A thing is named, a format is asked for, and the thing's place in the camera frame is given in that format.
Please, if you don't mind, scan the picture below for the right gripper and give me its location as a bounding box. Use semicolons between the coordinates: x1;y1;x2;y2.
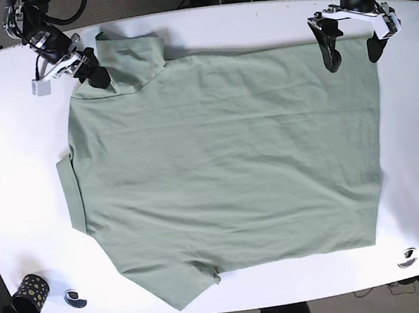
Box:
22;24;111;89

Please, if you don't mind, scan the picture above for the light green T-shirt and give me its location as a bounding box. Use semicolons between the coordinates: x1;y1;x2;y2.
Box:
57;33;381;309

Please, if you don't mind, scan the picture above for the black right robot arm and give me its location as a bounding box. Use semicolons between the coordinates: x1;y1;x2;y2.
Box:
2;0;111;96

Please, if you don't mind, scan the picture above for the black cup with gold spots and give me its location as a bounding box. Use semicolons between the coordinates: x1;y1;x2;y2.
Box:
11;274;50;313

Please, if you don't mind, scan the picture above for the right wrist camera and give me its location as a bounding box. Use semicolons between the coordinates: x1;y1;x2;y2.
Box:
31;80;51;97

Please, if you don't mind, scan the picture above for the right table cable grommet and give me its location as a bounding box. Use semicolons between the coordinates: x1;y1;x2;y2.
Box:
397;247;418;269

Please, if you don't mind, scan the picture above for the table cable grommet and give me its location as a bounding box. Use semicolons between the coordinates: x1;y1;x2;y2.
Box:
64;289;87;309
397;247;418;269

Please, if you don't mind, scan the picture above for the left table cable grommet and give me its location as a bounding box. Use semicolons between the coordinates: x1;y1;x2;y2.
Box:
64;289;87;309

